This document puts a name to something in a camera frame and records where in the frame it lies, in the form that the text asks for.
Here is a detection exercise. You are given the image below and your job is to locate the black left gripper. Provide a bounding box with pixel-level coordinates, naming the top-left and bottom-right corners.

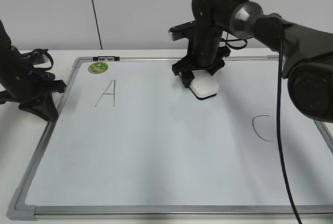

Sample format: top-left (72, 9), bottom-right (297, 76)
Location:
top-left (1, 48), bottom-right (66, 120)

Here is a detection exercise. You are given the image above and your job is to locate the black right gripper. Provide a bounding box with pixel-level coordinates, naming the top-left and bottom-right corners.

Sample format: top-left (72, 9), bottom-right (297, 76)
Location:
top-left (172, 33), bottom-right (230, 88)

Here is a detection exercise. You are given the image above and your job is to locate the white board eraser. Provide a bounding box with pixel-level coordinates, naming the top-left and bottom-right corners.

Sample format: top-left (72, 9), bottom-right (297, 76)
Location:
top-left (189, 70), bottom-right (220, 100)

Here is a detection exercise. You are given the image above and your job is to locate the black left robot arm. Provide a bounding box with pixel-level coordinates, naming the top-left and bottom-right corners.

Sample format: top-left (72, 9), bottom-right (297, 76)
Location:
top-left (1, 24), bottom-right (66, 121)

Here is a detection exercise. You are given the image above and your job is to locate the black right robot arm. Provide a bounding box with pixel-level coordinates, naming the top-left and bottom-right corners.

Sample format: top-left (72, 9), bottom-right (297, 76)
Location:
top-left (169, 0), bottom-right (332, 122)

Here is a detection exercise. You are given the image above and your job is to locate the round green magnet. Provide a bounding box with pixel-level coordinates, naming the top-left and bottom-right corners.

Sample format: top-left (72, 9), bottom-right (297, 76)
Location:
top-left (88, 62), bottom-right (108, 74)

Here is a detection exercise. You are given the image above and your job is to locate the black clip on board frame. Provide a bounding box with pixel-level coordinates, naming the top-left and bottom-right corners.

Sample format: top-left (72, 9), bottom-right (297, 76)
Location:
top-left (92, 56), bottom-right (120, 61)

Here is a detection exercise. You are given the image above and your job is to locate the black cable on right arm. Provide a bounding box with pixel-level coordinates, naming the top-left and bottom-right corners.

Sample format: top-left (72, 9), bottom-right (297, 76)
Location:
top-left (275, 23), bottom-right (304, 224)

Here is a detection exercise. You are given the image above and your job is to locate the white board with grey frame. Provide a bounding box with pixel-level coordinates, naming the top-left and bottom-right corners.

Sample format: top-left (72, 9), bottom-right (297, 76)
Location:
top-left (7, 55), bottom-right (333, 221)

